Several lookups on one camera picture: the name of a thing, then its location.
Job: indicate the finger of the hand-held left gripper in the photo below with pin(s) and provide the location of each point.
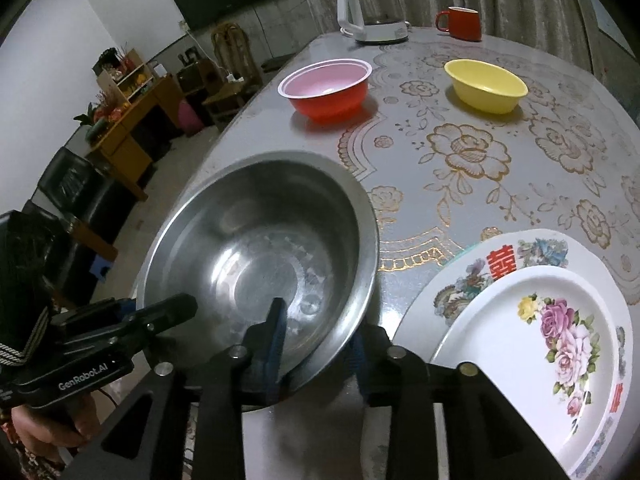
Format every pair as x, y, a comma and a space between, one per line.
165, 312
127, 310

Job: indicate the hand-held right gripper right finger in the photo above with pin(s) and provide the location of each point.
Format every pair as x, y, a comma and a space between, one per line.
357, 365

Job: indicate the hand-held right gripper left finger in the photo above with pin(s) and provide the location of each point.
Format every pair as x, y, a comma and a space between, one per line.
275, 340

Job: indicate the stainless steel basin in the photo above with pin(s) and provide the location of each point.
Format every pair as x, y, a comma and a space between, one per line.
260, 240

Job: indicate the white floral plate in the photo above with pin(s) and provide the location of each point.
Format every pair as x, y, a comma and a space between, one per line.
500, 340

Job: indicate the light blue plate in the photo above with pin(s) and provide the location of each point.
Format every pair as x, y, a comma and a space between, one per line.
463, 254

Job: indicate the large white printed plate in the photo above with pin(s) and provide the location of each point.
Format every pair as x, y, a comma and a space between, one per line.
500, 260

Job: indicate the red bowl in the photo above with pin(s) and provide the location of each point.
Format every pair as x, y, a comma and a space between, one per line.
325, 80

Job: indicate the yellow bowl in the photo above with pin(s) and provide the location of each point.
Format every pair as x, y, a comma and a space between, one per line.
482, 80

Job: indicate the person's left forearm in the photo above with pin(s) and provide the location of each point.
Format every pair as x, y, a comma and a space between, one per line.
27, 270

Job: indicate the person's left hand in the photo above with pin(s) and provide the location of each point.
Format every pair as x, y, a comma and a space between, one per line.
45, 430

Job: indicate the blue plastic stool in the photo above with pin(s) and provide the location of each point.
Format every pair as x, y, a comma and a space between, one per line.
102, 269

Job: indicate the person's patterned clothing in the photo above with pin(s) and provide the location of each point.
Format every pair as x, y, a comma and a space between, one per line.
25, 462

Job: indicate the black sofa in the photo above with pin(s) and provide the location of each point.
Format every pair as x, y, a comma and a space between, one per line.
75, 185

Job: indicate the pink bag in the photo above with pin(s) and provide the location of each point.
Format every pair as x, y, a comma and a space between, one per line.
190, 117

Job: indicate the cluttered wooden shelf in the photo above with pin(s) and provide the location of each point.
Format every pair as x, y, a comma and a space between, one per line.
127, 72

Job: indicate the dark wooden chair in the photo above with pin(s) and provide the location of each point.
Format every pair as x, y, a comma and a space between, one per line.
232, 60

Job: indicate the white electric kettle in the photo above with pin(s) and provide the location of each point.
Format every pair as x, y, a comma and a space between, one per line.
375, 10

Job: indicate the red mug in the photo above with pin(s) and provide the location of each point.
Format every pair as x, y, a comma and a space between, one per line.
462, 22

